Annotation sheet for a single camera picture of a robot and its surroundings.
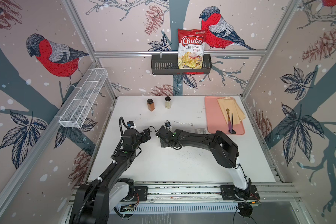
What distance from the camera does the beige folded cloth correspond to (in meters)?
1.06

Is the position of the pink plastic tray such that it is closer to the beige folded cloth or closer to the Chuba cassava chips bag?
the beige folded cloth

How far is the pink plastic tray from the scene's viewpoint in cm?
102

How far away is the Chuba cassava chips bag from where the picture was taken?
0.85 meters

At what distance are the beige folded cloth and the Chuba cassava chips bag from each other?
16.6 inches

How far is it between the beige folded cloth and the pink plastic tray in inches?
0.6

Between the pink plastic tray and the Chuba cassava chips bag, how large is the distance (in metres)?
0.38
